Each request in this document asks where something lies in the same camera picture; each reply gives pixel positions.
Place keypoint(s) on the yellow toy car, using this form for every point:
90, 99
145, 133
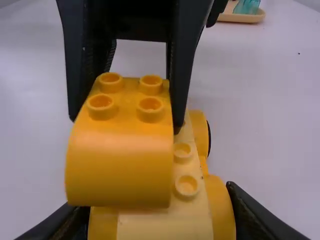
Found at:
212, 205

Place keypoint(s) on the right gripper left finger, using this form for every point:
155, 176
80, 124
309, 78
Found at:
65, 222

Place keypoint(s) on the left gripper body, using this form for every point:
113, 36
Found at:
140, 20

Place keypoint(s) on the teal toy brick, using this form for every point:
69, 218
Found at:
247, 6

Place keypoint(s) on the tan tray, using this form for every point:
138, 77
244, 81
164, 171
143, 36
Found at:
240, 19

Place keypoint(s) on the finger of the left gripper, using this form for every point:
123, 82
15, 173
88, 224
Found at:
80, 57
185, 62

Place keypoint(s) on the deep yellow curved toy brick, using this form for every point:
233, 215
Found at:
120, 155

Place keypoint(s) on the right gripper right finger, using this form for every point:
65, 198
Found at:
260, 220

